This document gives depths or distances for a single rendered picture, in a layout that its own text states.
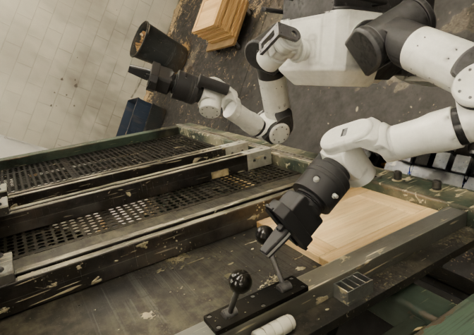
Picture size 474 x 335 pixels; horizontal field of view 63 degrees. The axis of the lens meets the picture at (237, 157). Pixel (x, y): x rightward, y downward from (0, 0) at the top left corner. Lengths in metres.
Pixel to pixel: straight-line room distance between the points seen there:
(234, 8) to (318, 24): 3.28
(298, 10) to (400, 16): 0.29
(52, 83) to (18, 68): 0.44
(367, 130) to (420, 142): 0.09
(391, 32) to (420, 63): 0.10
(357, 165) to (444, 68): 0.23
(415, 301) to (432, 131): 0.37
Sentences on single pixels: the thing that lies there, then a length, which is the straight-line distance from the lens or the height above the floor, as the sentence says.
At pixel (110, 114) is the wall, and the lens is 6.20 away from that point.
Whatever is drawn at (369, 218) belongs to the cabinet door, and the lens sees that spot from 1.13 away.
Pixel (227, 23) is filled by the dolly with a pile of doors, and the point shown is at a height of 0.27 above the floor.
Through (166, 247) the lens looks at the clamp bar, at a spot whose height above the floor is 1.48.
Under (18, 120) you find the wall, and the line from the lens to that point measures 6.00.
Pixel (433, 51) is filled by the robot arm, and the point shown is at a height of 1.35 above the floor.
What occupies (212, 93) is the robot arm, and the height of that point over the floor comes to 1.41.
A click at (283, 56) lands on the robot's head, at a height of 1.41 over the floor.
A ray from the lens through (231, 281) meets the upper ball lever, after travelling 0.62.
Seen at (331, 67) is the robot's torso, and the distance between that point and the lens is 0.97.
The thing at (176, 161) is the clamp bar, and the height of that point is 1.23.
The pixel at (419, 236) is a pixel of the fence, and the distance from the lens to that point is 1.00.
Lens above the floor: 1.94
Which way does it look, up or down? 33 degrees down
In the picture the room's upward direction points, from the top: 69 degrees counter-clockwise
